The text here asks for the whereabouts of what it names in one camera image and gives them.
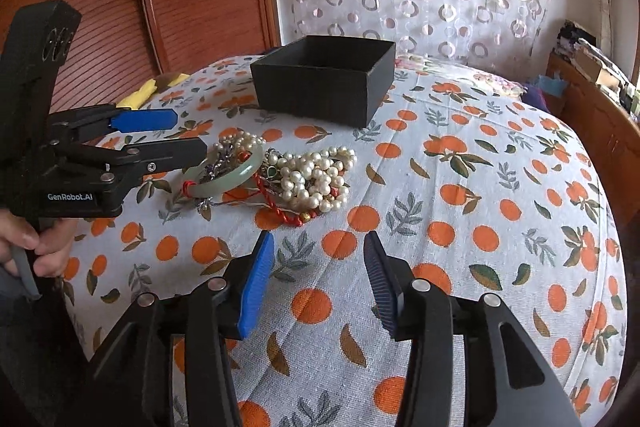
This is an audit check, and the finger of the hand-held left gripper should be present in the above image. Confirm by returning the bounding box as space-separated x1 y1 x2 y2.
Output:
55 138 208 182
47 103 178 146

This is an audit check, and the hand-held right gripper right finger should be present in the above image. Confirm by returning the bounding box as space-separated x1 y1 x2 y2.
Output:
363 231 583 427

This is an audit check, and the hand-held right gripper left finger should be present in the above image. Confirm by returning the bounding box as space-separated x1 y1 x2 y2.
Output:
75 231 276 427

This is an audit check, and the purple beaded hairpin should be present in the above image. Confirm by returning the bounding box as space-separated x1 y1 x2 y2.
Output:
197 147 242 182

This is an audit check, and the small white pearl necklace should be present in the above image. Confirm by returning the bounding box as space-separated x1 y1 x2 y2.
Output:
207 132 266 162

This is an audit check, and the pale green jade bangle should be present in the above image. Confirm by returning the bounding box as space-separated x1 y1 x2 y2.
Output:
182 146 265 198

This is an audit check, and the red cord bracelet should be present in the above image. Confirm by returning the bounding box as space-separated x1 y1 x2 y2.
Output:
252 172 351 225

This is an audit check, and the large white pearl necklace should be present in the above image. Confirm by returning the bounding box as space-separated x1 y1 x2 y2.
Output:
272 147 357 214

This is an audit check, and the black cardboard box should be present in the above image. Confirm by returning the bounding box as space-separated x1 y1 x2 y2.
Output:
250 35 397 128

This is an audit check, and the person's left hand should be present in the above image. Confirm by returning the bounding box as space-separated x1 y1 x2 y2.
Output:
0 207 76 280

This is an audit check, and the yellow plush toy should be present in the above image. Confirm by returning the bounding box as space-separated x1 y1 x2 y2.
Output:
117 74 191 110

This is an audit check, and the orange fruit print cloth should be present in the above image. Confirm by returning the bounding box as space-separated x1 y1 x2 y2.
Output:
60 54 628 427

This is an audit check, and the floral blanket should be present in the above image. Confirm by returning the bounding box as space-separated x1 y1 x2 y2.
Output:
392 54 526 98

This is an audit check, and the navy fleece blanket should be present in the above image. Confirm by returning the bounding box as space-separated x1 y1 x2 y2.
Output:
521 84 552 114

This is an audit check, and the blue plastic bag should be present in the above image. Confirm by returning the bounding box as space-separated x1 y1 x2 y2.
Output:
530 74 567 98

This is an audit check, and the brown wooden cabinet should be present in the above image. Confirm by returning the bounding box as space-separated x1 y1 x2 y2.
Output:
545 52 640 228

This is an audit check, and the open cardboard box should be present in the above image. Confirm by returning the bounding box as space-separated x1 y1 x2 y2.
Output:
574 42 622 88

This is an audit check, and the pile of dark clothes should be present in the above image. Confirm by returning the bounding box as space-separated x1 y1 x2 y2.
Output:
556 19 598 58

